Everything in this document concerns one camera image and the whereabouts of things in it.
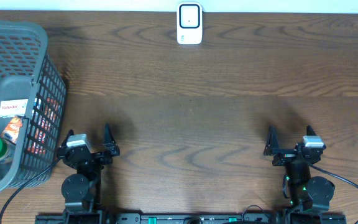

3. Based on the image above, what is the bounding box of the right black cable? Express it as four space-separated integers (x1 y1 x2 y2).
308 163 358 224

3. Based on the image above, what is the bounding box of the left black cable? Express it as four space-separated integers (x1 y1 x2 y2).
0 157 62 224

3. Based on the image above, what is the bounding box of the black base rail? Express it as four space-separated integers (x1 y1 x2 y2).
35 212 347 224

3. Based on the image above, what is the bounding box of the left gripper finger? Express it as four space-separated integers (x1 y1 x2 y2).
103 123 120 154
60 129 74 147

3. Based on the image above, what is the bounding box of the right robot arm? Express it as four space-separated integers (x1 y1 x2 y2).
264 125 335 223

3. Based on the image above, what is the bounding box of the grey plastic basket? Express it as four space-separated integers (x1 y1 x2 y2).
0 21 67 192

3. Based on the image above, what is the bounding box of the black cable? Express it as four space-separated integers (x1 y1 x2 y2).
0 157 62 224
308 163 358 224

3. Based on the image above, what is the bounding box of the small orange box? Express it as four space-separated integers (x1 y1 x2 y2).
1 116 22 144

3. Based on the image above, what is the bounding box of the orange Top candy bar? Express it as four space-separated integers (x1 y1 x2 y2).
27 96 60 155

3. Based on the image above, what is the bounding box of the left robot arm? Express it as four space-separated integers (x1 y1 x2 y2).
57 124 120 224

